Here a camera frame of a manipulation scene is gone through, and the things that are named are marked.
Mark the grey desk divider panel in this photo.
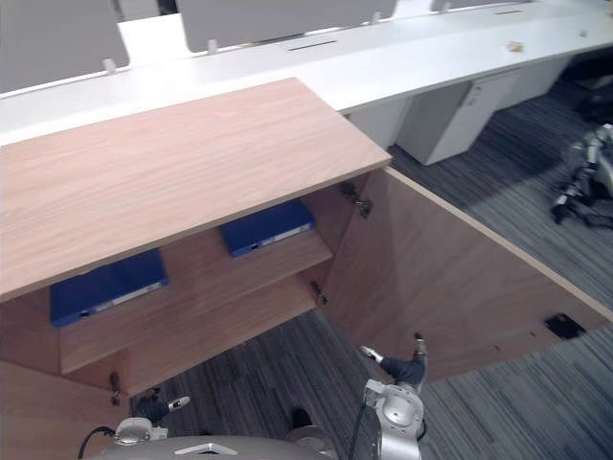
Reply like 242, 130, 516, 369
429, 0, 533, 12
0, 0, 131, 95
175, 0, 399, 55

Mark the dark robot foot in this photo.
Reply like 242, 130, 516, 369
289, 406, 313, 431

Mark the white pedestal cabinet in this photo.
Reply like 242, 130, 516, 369
395, 66, 523, 167

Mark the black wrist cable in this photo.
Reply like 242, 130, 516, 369
348, 400, 370, 460
78, 425, 117, 454

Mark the small blue folder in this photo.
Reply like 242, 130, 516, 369
218, 198, 318, 259

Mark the silver robot body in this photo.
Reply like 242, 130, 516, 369
80, 424, 339, 460

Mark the wooden office cabinet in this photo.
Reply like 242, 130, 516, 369
0, 77, 394, 397

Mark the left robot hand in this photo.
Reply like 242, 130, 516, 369
132, 387, 192, 423

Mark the large blue folder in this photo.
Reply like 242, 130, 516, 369
49, 248, 170, 330

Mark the long white desk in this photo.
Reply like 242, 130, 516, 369
0, 0, 613, 167

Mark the wooden cabinet door with lock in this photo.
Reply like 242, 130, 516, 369
323, 166, 613, 384

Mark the black door lock plate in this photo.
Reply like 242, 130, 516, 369
546, 313, 587, 341

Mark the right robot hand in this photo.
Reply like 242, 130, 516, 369
359, 332, 428, 385

